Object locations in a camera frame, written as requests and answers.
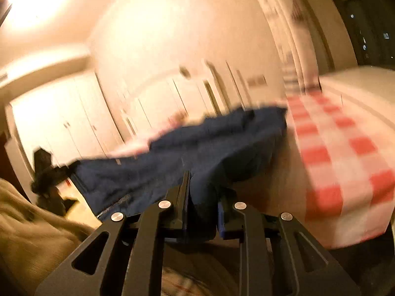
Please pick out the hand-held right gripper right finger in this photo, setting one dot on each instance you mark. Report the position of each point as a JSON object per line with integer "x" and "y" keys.
{"x": 221, "y": 219}

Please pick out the wall switch panel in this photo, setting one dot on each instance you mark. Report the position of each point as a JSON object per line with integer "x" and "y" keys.
{"x": 256, "y": 80}

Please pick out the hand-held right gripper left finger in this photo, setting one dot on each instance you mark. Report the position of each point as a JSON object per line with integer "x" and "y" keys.
{"x": 185, "y": 209}

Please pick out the navy blue puffer jacket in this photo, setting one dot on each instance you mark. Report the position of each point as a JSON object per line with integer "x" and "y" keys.
{"x": 185, "y": 151}

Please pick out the white window bench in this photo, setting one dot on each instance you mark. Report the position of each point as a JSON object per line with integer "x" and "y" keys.
{"x": 361, "y": 83}

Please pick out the dark window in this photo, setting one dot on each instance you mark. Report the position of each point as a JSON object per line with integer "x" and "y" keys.
{"x": 367, "y": 18}

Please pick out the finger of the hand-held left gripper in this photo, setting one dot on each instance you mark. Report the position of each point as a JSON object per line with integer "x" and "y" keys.
{"x": 66, "y": 170}

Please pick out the person's beige sweater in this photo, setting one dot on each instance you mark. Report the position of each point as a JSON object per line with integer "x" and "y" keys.
{"x": 37, "y": 240}

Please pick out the white wooden headboard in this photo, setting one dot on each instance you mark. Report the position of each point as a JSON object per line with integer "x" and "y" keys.
{"x": 191, "y": 98}

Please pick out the white wardrobe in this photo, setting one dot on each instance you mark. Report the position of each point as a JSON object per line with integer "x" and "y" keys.
{"x": 61, "y": 114}

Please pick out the ceiling light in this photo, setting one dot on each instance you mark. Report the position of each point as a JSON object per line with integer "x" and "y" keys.
{"x": 27, "y": 0}

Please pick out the pink white checkered blanket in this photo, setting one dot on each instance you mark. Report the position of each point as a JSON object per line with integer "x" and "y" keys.
{"x": 336, "y": 160}

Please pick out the printed cream curtain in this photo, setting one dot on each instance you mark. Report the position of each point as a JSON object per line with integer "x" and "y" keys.
{"x": 290, "y": 21}

